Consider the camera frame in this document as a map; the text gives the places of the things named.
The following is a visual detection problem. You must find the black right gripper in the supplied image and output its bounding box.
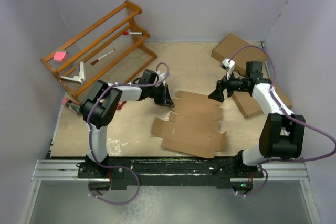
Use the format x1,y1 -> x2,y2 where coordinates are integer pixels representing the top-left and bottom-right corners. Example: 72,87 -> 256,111
208,69 -> 248,102

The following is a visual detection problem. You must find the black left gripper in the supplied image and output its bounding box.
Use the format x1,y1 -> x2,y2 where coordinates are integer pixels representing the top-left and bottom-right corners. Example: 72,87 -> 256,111
148,83 -> 174,107

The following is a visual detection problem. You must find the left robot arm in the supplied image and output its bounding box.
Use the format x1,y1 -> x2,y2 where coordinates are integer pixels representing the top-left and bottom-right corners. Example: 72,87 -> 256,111
80,69 -> 175,178

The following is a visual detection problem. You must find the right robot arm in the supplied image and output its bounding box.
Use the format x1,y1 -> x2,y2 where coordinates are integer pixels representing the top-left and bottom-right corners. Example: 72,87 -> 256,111
208,59 -> 305,177

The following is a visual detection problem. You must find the medium folded cardboard box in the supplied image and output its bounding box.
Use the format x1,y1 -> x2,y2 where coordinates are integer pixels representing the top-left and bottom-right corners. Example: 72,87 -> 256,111
232,91 -> 263,119

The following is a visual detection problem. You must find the large folded cardboard box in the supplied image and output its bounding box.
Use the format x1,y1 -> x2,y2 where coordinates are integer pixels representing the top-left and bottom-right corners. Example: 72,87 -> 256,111
211,33 -> 267,76

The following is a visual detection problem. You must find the red toy car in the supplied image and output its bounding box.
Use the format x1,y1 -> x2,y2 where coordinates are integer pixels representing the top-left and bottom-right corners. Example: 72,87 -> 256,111
117,101 -> 125,110

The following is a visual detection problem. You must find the orange wooden rack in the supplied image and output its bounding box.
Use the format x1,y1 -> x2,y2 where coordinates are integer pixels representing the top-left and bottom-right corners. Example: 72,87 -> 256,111
40,0 -> 157,103

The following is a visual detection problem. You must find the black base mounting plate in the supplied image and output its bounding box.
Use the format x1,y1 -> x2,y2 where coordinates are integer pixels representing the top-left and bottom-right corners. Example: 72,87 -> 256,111
76,156 -> 264,191

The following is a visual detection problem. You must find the red capped white marker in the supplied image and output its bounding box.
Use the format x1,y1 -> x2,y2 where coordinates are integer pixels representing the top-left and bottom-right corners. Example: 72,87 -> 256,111
123,31 -> 142,35

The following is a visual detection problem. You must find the brown capped white marker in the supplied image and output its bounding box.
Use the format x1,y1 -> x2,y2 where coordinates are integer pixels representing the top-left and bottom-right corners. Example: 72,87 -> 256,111
90,48 -> 115,66

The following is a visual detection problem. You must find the pink capped green can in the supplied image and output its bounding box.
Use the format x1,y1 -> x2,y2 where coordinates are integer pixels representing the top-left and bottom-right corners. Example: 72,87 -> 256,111
62,98 -> 81,115

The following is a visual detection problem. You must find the pink eraser block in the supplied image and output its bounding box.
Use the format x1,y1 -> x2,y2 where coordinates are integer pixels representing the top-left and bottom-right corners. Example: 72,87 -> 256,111
53,50 -> 68,63

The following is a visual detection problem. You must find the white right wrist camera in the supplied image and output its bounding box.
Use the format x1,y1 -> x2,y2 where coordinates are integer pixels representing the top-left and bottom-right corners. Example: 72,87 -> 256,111
220,58 -> 235,80

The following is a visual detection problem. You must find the white angled bracket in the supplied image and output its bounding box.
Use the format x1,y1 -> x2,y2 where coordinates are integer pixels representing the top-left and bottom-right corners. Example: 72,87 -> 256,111
60,61 -> 86,84

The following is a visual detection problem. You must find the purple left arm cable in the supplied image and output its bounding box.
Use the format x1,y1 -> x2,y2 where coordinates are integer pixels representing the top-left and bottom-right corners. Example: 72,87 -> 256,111
88,62 -> 171,205

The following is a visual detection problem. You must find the aluminium frame rail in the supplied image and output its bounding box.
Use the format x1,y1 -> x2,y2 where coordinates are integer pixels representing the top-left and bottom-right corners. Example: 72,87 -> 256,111
33,159 -> 309,181

